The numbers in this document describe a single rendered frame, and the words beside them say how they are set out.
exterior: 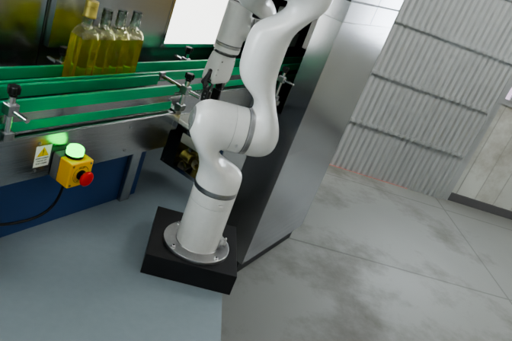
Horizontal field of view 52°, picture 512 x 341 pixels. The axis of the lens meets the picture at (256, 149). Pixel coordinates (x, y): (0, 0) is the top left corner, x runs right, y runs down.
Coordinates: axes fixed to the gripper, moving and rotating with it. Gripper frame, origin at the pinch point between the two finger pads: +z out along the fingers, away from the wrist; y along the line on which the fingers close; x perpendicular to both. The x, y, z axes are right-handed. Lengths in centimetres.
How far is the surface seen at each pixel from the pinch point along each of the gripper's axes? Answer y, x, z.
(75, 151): 55, 2, 9
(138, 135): 26.9, -2.7, 12.0
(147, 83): 18.1, -11.8, -0.1
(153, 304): 50, 35, 36
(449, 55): -319, 10, -13
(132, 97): 31.9, -4.5, -0.3
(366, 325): -108, 70, 111
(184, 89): 11.5, -2.5, -2.0
